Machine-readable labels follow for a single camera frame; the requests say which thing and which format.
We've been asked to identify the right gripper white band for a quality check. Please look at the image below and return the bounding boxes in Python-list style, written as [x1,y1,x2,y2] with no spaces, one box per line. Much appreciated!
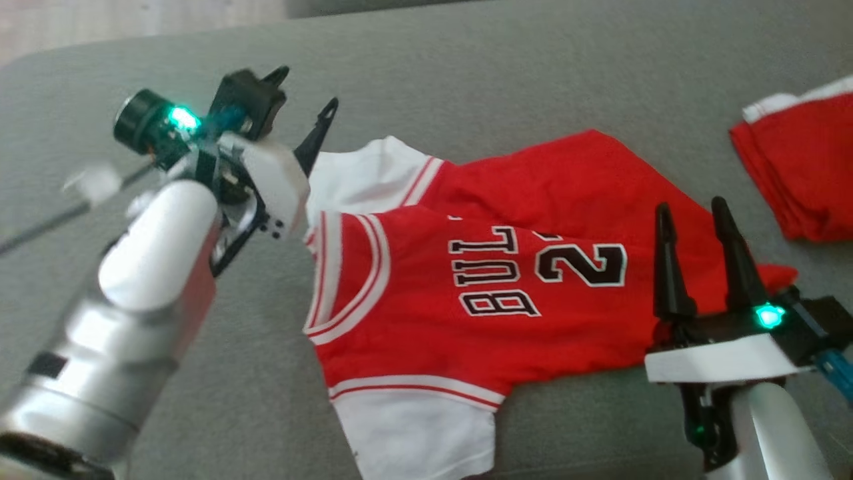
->
[645,197,810,471]

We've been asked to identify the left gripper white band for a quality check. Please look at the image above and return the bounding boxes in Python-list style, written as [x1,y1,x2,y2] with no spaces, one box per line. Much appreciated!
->
[197,65,339,277]

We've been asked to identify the red white sports shorts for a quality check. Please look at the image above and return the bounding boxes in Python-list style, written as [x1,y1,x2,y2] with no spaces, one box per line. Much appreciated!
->
[730,75,853,242]

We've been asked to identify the red white basketball jersey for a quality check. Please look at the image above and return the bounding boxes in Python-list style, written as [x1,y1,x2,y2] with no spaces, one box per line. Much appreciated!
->
[303,130,797,480]

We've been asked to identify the small grey sofa cushion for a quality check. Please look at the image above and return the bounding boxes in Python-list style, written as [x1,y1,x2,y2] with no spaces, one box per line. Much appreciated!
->
[285,0,494,19]

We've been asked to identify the large grey sofa seat cushion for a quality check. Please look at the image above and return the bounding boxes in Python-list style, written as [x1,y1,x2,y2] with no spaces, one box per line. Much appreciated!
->
[0,0,853,480]

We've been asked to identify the right arm cable blue plug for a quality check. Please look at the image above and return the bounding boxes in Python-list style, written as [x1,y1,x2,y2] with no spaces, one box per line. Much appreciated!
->
[814,348,853,404]

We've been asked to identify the arm cable blue plug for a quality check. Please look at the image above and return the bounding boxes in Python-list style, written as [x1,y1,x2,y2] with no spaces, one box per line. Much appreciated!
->
[0,160,161,257]
[814,348,853,404]

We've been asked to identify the left arm cable blue plug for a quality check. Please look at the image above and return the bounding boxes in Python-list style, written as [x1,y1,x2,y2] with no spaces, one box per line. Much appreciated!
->
[0,160,161,257]

